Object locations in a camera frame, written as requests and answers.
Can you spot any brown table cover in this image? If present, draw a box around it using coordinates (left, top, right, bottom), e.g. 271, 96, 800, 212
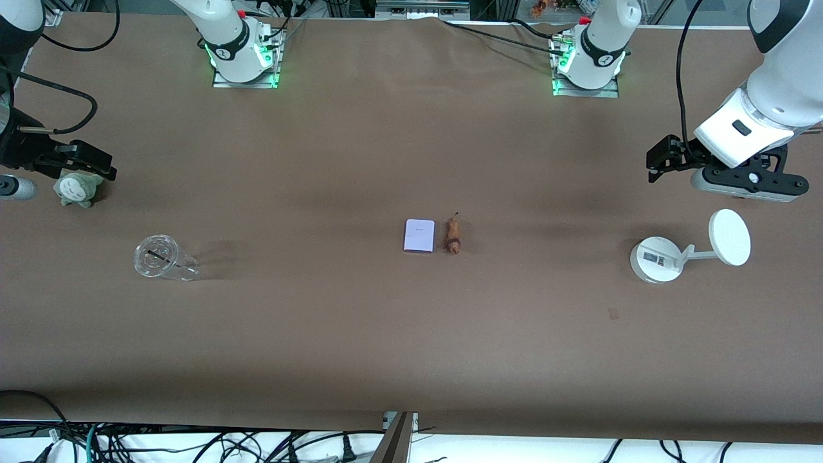
0, 12, 823, 444

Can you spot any small brown lion statue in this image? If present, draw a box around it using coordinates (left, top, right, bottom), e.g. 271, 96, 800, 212
445, 212, 464, 255

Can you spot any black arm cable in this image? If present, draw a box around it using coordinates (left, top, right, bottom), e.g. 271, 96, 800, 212
0, 0, 122, 137
674, 0, 708, 152

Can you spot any green white plush toy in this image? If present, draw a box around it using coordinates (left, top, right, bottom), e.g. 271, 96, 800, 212
53, 170, 105, 208

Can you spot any black looped floor cable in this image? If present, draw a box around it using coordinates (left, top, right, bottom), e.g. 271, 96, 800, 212
0, 390, 79, 463

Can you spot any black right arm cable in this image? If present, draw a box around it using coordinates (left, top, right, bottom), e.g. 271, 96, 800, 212
0, 0, 122, 137

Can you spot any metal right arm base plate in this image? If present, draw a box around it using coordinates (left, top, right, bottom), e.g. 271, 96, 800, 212
212, 26, 285, 89

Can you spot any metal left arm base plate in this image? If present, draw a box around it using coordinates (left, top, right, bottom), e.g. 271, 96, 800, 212
550, 35, 620, 99

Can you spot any clear plastic cup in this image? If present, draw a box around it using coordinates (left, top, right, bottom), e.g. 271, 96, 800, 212
133, 234, 201, 282

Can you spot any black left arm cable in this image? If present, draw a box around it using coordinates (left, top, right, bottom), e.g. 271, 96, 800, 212
674, 0, 708, 152

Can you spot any lilac Huawei phone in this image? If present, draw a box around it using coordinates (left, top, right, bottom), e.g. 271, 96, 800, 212
404, 219, 436, 253

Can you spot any white round phone stand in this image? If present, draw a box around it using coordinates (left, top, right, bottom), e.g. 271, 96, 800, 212
629, 208, 752, 285

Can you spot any black cable across table edge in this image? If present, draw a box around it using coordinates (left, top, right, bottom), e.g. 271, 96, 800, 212
442, 18, 570, 57

